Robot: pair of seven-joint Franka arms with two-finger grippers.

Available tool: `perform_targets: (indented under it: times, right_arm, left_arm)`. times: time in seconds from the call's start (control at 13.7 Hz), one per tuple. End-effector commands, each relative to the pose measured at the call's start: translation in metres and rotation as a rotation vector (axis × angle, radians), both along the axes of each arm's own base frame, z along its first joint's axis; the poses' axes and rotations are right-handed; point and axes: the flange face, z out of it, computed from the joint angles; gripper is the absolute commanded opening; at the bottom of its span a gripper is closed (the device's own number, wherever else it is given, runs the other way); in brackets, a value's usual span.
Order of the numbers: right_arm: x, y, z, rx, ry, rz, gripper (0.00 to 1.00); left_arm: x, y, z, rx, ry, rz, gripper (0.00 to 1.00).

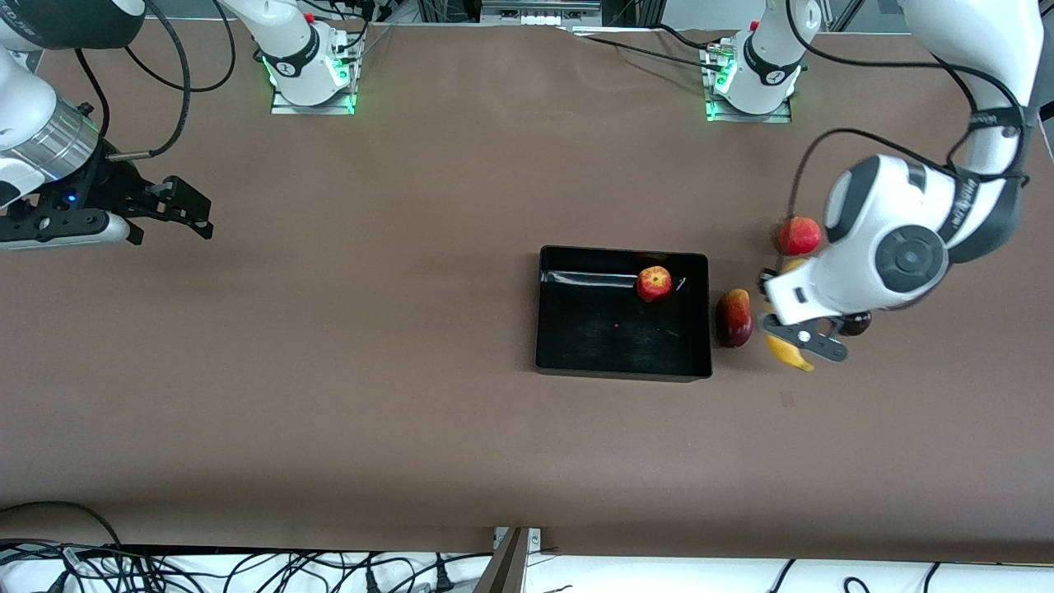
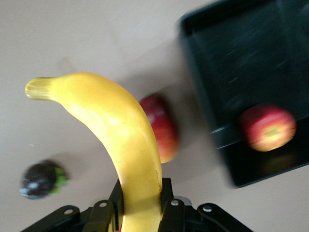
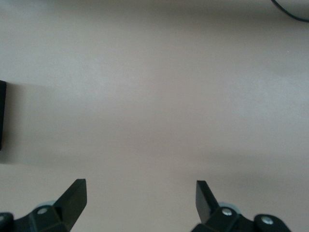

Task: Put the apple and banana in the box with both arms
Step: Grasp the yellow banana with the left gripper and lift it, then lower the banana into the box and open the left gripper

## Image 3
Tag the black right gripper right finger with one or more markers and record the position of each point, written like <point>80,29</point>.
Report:
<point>207,210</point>

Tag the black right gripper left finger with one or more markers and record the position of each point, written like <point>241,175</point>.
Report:
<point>62,207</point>

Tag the black plastic box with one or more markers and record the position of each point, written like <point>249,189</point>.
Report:
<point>2,116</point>

